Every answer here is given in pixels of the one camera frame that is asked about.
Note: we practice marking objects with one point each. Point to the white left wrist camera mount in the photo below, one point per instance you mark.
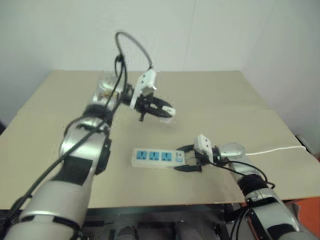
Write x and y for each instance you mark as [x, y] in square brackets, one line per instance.
[147, 80]

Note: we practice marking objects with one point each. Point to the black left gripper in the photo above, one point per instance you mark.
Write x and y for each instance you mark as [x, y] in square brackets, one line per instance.
[145, 104]

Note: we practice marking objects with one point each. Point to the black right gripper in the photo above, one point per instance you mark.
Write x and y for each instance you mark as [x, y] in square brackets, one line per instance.
[198, 158]

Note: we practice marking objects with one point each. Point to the black table frame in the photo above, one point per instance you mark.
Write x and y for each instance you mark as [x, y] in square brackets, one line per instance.
[155, 212]

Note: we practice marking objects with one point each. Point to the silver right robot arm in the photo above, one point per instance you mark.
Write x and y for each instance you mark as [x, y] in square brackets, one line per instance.
[272, 210]

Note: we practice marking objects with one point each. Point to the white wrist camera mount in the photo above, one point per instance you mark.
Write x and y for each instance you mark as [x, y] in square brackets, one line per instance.
[203, 145]
[147, 80]

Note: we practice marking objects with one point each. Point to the dark object beside table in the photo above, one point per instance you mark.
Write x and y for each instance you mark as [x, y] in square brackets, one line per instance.
[2, 128]

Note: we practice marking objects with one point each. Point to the white power strip blue sockets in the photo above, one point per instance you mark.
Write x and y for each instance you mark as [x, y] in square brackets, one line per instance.
[150, 162]

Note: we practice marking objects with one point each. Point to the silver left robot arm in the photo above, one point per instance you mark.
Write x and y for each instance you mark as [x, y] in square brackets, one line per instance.
[75, 150]

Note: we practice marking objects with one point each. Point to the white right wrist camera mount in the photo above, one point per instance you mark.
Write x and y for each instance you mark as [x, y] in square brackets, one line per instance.
[203, 145]

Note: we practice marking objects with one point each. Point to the orange object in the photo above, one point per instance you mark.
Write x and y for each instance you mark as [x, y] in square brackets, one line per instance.
[310, 215]

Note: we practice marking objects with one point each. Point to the white charger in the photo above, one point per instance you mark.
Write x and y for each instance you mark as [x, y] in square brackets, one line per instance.
[172, 111]

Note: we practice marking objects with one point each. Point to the dark grey rounded shape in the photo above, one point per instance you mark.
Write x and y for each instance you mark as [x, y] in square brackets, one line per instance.
[128, 233]

